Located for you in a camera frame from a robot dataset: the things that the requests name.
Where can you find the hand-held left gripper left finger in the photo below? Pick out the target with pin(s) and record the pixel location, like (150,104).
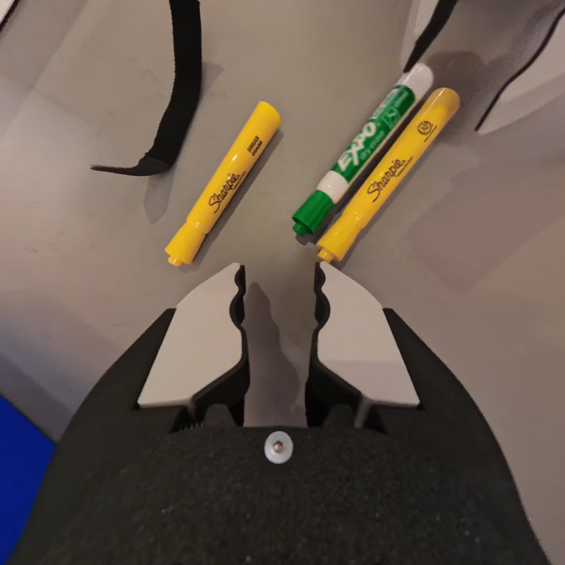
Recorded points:
(194,344)

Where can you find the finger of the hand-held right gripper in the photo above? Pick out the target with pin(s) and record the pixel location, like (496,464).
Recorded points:
(538,101)
(415,22)

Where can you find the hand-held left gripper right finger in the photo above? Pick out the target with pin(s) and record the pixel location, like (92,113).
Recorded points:
(366,348)

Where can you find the green white dry erase marker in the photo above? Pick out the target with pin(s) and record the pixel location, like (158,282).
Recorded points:
(366,145)

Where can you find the yellow highlighter marker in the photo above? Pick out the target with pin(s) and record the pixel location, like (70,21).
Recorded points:
(388,176)
(229,176)

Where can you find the grey desk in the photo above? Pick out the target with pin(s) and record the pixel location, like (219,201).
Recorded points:
(88,287)

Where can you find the large blue plastic bin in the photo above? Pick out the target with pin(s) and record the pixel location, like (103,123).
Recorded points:
(22,485)

